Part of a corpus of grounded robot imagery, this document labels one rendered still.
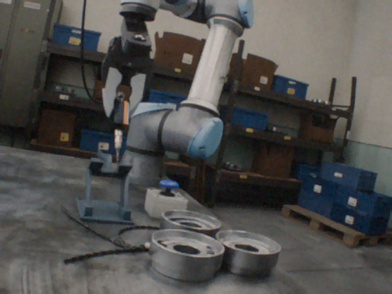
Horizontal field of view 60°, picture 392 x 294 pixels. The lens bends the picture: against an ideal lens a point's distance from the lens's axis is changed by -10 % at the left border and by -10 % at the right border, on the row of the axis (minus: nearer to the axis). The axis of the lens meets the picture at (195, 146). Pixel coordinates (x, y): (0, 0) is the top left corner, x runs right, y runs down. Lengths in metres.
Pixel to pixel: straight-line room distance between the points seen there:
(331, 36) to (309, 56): 0.55
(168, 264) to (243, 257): 0.12
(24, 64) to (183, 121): 3.45
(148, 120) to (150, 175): 0.15
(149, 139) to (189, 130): 0.13
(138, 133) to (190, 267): 0.62
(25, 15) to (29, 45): 0.33
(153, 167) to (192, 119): 0.18
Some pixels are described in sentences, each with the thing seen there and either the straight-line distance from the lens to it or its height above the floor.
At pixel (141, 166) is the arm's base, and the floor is 0.85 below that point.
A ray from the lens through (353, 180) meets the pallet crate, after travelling 4.32.
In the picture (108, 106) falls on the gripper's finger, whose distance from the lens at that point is 0.69.
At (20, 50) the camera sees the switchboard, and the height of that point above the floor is 1.40.
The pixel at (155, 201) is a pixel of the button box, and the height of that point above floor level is 0.84.
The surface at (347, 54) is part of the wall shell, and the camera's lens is 6.14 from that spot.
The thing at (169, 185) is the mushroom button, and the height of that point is 0.87.
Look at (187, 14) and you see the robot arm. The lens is 1.17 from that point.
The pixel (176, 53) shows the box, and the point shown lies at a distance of 4.19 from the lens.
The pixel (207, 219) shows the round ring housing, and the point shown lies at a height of 0.83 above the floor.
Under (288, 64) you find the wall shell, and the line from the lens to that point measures 5.43.
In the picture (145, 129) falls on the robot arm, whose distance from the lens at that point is 1.04.
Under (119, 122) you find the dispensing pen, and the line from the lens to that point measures 0.67.
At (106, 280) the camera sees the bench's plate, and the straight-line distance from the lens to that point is 0.48.
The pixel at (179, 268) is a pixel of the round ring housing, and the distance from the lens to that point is 0.49.
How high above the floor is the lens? 1.01
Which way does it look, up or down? 4 degrees down
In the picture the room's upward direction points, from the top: 11 degrees clockwise
